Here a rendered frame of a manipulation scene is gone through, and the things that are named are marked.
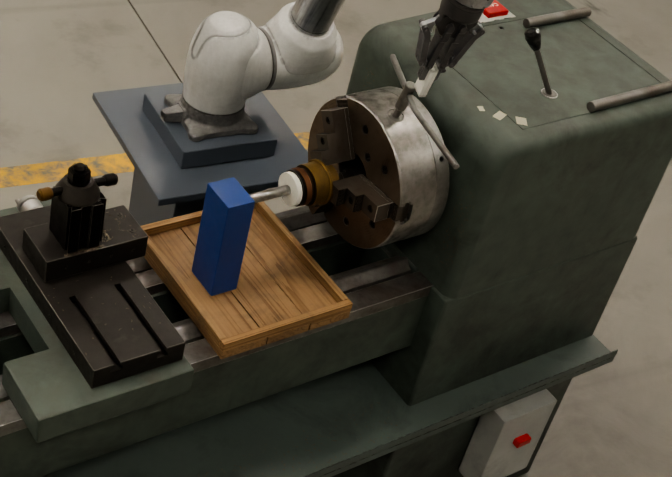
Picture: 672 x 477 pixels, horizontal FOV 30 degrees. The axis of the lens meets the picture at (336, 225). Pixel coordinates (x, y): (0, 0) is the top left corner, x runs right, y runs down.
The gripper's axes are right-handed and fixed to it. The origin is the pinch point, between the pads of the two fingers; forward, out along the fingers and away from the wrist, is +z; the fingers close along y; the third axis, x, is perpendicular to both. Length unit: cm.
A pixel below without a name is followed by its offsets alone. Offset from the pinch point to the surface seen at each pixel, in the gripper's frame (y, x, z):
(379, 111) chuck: -3.2, 4.6, 13.6
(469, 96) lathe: 16.8, 7.0, 11.2
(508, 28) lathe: 38, 33, 15
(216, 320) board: -34, -20, 46
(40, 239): -67, -7, 37
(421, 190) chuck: 4.2, -9.3, 21.1
